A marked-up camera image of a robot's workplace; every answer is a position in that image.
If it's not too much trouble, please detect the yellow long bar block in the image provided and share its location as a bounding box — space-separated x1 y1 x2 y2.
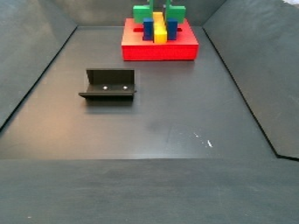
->
154 11 167 44

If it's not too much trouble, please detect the blue block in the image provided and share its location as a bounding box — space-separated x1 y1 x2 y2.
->
143 17 155 40
167 18 178 40

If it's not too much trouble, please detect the right blue block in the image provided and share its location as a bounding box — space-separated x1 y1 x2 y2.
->
143 17 155 40

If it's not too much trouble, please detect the red base board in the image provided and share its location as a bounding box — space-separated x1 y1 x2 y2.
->
122 18 201 61

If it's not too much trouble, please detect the black U-shaped holder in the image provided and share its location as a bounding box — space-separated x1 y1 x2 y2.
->
79 68 137 99

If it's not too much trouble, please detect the green arch-shaped block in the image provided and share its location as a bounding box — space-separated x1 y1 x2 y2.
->
134 0 186 24

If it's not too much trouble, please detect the left blue block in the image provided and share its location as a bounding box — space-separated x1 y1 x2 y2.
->
167 18 178 40

